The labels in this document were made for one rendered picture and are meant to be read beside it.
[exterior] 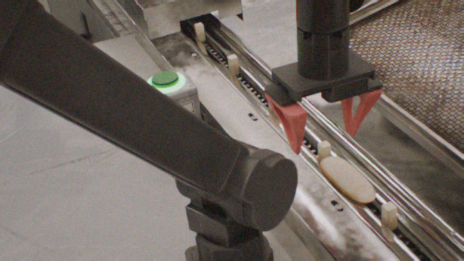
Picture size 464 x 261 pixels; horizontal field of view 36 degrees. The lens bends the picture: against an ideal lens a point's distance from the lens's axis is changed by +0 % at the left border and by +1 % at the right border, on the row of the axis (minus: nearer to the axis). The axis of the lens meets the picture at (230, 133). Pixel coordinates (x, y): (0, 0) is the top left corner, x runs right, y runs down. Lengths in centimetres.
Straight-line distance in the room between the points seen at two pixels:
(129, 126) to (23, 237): 41
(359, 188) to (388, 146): 15
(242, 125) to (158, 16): 33
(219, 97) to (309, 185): 25
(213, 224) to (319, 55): 21
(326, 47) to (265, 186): 18
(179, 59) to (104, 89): 64
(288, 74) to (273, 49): 44
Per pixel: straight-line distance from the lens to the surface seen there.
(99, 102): 52
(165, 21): 123
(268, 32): 130
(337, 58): 78
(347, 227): 80
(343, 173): 88
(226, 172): 66
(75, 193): 98
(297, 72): 81
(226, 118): 99
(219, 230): 72
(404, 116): 91
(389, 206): 82
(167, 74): 103
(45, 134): 112
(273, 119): 100
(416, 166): 96
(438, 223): 81
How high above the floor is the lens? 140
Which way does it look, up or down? 34 degrees down
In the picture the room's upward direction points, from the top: 7 degrees counter-clockwise
